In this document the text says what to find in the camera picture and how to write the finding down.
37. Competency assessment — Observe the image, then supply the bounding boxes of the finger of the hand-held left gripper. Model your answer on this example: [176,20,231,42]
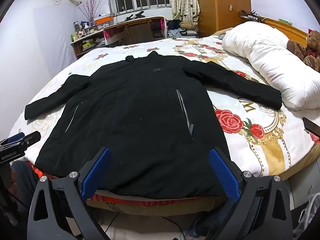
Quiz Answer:
[21,131,41,147]
[7,132,25,143]

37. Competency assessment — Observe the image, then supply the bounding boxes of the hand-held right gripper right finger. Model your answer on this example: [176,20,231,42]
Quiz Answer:
[209,147,293,240]

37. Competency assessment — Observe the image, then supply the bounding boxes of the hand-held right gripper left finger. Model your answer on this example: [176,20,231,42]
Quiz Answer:
[27,147,112,240]

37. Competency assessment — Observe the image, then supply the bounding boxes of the black jacket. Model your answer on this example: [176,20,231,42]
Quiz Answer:
[24,51,283,199]

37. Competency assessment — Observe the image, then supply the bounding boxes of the pile of clothes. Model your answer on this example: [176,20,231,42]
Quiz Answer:
[166,19,199,39]

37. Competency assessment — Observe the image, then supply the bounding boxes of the person's leg in dark trousers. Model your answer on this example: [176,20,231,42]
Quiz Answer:
[11,161,39,205]

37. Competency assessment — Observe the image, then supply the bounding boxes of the floral rose bed sheet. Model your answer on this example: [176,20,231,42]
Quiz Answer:
[9,36,320,180]

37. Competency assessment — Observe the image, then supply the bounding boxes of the white plastic bag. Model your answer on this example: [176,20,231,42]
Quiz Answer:
[299,185,320,240]

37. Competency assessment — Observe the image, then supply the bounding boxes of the dark phone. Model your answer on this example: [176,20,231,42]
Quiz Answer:
[302,117,320,138]

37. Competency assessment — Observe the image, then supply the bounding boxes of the wooden shelf unit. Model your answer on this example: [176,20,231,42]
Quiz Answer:
[70,29,105,59]

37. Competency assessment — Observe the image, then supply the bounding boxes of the group of bottles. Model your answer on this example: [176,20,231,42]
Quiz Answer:
[72,20,97,40]

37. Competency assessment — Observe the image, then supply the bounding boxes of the white duvet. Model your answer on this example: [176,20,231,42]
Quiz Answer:
[222,21,320,110]

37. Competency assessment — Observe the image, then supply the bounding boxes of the orange lid storage box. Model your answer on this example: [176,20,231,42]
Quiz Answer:
[94,14,115,29]

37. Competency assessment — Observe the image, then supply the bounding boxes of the purple dried branches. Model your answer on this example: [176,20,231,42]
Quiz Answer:
[78,0,105,28]

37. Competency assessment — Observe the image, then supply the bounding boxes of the beige cloth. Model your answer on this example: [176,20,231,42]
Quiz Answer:
[211,27,234,37]

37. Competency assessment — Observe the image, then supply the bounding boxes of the wooden desk with pink cloth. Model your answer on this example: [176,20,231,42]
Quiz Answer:
[103,16,167,47]

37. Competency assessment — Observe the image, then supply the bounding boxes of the black folding stand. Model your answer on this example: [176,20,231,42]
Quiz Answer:
[125,11,145,20]

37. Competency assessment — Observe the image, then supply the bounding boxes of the brown teddy bear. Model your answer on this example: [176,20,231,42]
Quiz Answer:
[287,30,320,73]

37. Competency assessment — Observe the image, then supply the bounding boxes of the wooden wardrobe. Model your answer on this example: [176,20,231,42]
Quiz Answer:
[195,0,252,38]

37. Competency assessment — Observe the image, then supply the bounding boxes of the heart print curtain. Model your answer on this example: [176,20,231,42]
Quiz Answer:
[167,0,200,28]

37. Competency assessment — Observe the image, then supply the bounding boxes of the black cable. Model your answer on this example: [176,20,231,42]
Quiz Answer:
[160,216,187,240]

